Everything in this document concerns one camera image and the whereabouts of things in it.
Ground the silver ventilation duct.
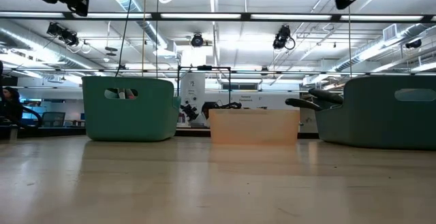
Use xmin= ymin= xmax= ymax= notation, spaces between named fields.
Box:
xmin=335 ymin=22 xmax=436 ymax=72
xmin=98 ymin=0 xmax=171 ymax=53

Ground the white sign board with text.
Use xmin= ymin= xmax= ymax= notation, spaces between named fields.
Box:
xmin=204 ymin=91 xmax=309 ymax=111

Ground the tan hanging cord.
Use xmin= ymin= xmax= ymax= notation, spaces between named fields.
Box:
xmin=141 ymin=0 xmax=147 ymax=78

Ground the large black ladle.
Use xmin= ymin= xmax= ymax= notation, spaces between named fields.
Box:
xmin=307 ymin=87 xmax=345 ymax=106

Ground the thick black hose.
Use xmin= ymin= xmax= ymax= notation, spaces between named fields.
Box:
xmin=20 ymin=105 xmax=44 ymax=129

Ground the white pillar with sign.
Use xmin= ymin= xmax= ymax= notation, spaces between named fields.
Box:
xmin=180 ymin=73 xmax=206 ymax=106

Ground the long black hanging cable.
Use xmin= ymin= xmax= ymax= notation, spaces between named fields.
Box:
xmin=114 ymin=0 xmax=137 ymax=78

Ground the person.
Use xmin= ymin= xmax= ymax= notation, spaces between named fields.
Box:
xmin=1 ymin=86 xmax=24 ymax=125

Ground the orange translucent plastic bin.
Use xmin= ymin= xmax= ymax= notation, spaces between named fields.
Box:
xmin=208 ymin=108 xmax=301 ymax=147

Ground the thin dark hanging cord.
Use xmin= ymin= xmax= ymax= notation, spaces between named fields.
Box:
xmin=155 ymin=0 xmax=160 ymax=78

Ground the blue plastic bin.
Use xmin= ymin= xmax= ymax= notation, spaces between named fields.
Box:
xmin=315 ymin=75 xmax=436 ymax=151

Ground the grey office chair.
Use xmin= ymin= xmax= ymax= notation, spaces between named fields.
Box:
xmin=40 ymin=111 xmax=66 ymax=128

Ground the black aluminium rig frame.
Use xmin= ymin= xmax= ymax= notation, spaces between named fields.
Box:
xmin=0 ymin=10 xmax=436 ymax=76

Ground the green plastic bin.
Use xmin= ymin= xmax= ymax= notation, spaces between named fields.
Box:
xmin=81 ymin=76 xmax=182 ymax=142

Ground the black rack frame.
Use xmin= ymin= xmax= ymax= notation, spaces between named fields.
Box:
xmin=176 ymin=65 xmax=232 ymax=108

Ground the black twin ceiling camera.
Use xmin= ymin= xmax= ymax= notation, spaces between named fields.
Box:
xmin=46 ymin=22 xmax=81 ymax=47

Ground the black ceiling camera with cable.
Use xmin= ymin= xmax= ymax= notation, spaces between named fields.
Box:
xmin=272 ymin=24 xmax=296 ymax=51

